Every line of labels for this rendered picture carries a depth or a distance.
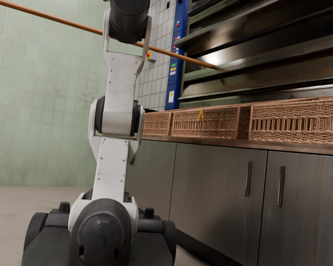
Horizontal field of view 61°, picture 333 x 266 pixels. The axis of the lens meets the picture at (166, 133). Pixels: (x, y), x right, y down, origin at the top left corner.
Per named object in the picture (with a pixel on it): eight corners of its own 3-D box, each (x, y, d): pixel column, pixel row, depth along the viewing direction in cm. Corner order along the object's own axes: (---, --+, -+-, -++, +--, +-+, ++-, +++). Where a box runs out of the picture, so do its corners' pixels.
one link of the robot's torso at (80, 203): (135, 248, 84) (140, 203, 85) (65, 245, 81) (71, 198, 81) (132, 227, 104) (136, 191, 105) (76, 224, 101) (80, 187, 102)
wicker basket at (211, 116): (229, 144, 197) (232, 104, 198) (304, 149, 148) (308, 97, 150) (169, 136, 173) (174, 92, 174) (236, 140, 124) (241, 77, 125)
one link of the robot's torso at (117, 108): (139, 139, 103) (154, 9, 101) (89, 133, 100) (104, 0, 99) (137, 136, 118) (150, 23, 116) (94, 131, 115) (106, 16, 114)
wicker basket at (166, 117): (177, 140, 247) (181, 108, 249) (224, 143, 200) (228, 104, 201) (127, 134, 221) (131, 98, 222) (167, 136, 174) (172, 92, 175)
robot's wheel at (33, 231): (34, 275, 106) (39, 223, 105) (19, 275, 105) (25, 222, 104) (48, 250, 126) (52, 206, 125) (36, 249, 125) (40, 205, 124)
